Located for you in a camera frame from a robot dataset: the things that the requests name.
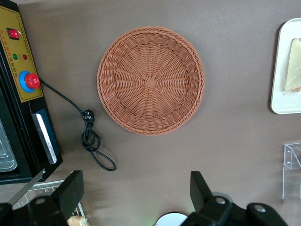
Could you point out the clear acrylic bottle rack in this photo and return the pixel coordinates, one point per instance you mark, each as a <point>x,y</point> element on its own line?
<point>288,153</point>

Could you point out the bagged puffed snack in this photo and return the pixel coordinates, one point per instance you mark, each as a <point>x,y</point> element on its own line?
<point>76,221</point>

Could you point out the triangular sandwich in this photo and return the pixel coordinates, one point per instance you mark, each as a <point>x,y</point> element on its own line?
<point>295,66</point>

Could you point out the round brown wicker basket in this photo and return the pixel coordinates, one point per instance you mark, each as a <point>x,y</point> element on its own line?
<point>150,81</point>

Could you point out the black sealing machine yellow panel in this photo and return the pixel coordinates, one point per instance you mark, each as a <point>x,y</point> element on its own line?
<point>26,70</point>

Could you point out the metal tray in machine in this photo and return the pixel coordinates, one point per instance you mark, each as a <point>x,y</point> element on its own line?
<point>7,150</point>

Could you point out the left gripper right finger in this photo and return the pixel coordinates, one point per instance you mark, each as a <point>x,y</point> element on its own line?
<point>200,193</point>

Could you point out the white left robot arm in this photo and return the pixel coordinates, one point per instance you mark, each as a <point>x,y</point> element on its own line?
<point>171,220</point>

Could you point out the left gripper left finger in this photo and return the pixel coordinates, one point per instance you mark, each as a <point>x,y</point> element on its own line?
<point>70,195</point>

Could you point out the cream plastic tray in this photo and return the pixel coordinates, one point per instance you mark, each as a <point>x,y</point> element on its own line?
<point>278,70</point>

